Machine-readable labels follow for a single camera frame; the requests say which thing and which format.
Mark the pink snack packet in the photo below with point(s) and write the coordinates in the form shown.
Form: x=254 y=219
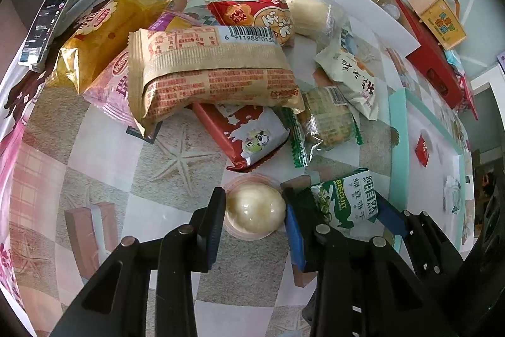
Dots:
x=112 y=88

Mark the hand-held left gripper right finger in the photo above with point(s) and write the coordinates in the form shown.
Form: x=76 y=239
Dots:
x=296 y=242

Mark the beige snack packet red print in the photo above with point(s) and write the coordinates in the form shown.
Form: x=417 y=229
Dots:
x=213 y=80

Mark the white jelly cup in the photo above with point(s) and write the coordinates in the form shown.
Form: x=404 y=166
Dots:
x=254 y=208

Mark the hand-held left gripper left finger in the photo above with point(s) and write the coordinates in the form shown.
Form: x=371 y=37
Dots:
x=215 y=238

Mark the red flat box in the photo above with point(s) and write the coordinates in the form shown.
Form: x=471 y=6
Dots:
x=430 y=48

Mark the white snack packet orange print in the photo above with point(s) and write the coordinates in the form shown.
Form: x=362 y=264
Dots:
x=351 y=76

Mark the silver metal bar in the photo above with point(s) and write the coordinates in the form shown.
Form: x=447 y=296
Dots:
x=55 y=9

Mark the red peanut packet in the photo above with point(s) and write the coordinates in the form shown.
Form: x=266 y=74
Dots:
x=252 y=15

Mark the teal tray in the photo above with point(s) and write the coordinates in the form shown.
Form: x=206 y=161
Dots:
x=398 y=147

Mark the bun in clear bag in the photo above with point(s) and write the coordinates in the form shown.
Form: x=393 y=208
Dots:
x=305 y=9

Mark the green edged clear cookie packet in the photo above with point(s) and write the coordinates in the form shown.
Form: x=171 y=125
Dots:
x=327 y=120

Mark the small red packet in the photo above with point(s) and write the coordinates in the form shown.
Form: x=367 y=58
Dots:
x=423 y=148

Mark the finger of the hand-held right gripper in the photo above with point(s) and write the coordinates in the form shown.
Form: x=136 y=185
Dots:
x=390 y=216

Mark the red white cow print packet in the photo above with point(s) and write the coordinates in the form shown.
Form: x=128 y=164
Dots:
x=244 y=131

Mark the yellow snack packet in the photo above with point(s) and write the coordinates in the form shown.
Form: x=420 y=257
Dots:
x=102 y=33

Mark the printed checkered tablecloth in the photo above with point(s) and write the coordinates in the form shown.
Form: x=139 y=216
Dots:
x=185 y=163

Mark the green biscuit packet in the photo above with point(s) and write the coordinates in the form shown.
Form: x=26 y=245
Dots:
x=347 y=199

